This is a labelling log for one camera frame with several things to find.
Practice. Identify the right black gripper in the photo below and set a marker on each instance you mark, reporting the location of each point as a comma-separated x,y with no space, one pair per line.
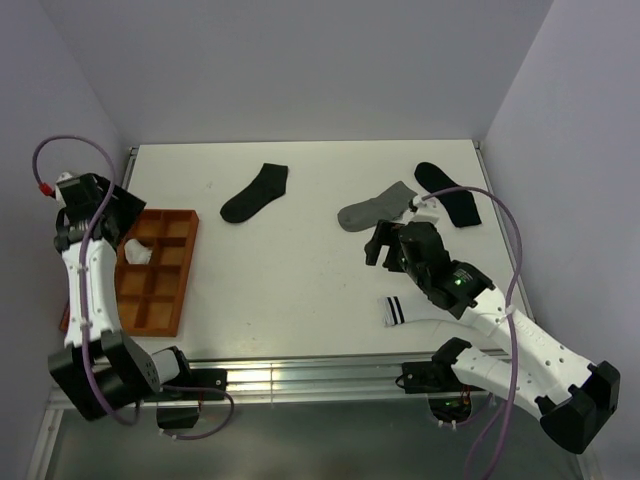
386,234

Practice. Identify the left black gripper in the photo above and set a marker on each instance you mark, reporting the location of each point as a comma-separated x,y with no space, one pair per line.
130,208

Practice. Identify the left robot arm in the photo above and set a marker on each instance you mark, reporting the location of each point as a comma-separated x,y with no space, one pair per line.
101,368

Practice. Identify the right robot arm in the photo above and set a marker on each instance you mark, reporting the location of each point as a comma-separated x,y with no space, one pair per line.
570,396

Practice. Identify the grey sock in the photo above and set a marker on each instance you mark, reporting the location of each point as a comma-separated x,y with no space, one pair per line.
387,206

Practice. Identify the white striped sock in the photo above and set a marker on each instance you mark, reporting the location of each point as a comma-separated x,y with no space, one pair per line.
401,310

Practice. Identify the orange compartment tray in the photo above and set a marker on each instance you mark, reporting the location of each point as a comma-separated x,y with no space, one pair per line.
150,296

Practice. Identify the black sock left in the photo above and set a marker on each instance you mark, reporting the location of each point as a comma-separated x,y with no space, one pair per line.
269,185

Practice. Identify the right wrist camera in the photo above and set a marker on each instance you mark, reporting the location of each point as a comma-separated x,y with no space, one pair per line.
424,210

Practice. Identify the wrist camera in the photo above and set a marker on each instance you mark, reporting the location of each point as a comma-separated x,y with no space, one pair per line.
424,210
54,191

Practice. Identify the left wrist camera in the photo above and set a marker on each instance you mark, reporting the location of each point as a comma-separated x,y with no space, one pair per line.
54,191

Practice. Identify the aluminium frame rail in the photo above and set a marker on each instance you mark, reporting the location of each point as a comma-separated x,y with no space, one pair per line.
319,379

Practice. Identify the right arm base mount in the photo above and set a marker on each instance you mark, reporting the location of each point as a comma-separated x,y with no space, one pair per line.
450,401

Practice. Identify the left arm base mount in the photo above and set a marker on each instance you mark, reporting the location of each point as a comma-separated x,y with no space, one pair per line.
189,412

